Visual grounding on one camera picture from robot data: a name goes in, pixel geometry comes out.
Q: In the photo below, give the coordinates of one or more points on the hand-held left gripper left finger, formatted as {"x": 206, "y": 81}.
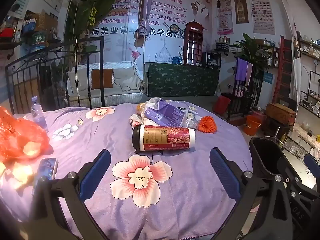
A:
{"x": 96, "y": 170}

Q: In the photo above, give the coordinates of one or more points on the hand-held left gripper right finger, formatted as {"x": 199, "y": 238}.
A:
{"x": 222, "y": 172}

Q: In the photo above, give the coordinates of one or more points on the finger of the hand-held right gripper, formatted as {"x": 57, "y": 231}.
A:
{"x": 311, "y": 162}
{"x": 292, "y": 170}

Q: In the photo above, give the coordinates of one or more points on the black trash bin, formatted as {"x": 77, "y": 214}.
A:
{"x": 262, "y": 155}

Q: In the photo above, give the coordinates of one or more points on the orange foam fruit net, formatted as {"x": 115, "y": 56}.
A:
{"x": 207, "y": 124}

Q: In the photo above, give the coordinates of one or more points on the red white cylindrical canister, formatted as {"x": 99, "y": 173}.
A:
{"x": 162, "y": 137}

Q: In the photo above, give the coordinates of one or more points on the purple plastic bag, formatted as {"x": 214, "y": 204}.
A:
{"x": 165, "y": 113}

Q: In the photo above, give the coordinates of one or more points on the low bench with lace cloth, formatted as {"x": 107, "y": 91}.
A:
{"x": 303, "y": 137}

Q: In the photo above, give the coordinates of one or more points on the purple floral blanket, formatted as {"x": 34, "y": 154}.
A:
{"x": 87, "y": 142}

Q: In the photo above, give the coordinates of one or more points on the smartphone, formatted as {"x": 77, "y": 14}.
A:
{"x": 47, "y": 167}

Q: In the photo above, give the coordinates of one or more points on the orange bucket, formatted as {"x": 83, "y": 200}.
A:
{"x": 252, "y": 126}

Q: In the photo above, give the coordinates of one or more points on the clear plastic wrapper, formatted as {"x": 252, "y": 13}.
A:
{"x": 193, "y": 125}

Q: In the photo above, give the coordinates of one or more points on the crumpled red white wrapper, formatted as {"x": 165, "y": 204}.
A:
{"x": 135, "y": 121}

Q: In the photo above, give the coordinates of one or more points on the white cotton pad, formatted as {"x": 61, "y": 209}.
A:
{"x": 191, "y": 116}

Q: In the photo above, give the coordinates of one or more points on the pink basin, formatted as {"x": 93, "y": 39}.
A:
{"x": 260, "y": 113}

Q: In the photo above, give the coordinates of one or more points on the red bag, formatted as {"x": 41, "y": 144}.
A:
{"x": 221, "y": 105}

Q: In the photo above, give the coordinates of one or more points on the white wicker sofa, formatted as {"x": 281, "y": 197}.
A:
{"x": 112, "y": 97}

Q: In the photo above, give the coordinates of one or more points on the black metal railing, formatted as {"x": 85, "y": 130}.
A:
{"x": 246, "y": 97}

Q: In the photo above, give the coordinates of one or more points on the clear water bottle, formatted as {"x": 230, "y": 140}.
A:
{"x": 38, "y": 115}

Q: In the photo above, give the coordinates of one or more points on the orange plastic bag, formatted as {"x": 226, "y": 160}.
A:
{"x": 17, "y": 135}

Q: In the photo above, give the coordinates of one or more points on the white cushion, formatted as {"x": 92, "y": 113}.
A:
{"x": 80, "y": 81}

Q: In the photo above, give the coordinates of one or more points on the orange brown pillow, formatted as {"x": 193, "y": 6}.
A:
{"x": 102, "y": 78}

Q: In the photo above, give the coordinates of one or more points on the red ladder shelf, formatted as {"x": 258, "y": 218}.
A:
{"x": 282, "y": 75}

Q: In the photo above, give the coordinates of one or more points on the blue sign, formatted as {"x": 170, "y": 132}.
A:
{"x": 268, "y": 78}

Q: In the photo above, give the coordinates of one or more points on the cream cushion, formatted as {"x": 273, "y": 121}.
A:
{"x": 127, "y": 80}

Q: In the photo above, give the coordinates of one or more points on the white hanging cloth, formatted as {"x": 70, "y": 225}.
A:
{"x": 296, "y": 67}

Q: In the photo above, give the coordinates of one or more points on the green patterned counter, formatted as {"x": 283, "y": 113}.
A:
{"x": 182, "y": 80}

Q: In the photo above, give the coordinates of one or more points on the pink towel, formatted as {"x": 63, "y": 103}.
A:
{"x": 249, "y": 75}

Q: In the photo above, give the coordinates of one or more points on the purple towel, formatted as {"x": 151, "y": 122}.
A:
{"x": 241, "y": 70}

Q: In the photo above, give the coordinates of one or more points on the black box cabinet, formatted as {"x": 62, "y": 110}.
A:
{"x": 211, "y": 59}

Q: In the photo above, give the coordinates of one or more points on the blue bag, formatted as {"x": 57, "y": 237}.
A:
{"x": 178, "y": 60}

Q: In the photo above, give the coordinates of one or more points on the green potted plant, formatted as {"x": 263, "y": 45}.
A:
{"x": 250, "y": 50}

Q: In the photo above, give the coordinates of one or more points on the red telephone booth cabinet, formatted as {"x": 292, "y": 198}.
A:
{"x": 193, "y": 42}

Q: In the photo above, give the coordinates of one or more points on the blue round tin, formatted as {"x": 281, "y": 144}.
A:
{"x": 38, "y": 41}

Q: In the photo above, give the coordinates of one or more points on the red box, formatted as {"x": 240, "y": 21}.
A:
{"x": 6, "y": 32}

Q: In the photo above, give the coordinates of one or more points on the large leafy plant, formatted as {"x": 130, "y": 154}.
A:
{"x": 100, "y": 0}

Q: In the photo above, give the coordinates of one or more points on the wall shelves with bottles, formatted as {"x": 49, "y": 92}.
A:
{"x": 311, "y": 80}

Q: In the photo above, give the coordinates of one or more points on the black metal bed frame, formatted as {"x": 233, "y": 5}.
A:
{"x": 27, "y": 80}

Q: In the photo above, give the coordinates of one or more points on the black wall organizer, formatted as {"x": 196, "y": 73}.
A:
{"x": 222, "y": 45}

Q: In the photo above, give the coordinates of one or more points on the dark wall shelf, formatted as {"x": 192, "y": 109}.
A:
{"x": 25, "y": 45}

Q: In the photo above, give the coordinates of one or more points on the white chart wall poster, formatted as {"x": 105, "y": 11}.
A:
{"x": 261, "y": 10}

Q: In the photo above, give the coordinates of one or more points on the pink wall poster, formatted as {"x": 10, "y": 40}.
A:
{"x": 225, "y": 12}

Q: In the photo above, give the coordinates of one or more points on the brown tower wall poster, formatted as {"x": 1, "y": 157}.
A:
{"x": 240, "y": 6}

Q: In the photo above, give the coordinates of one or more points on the large printed wall banner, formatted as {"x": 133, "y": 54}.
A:
{"x": 170, "y": 5}

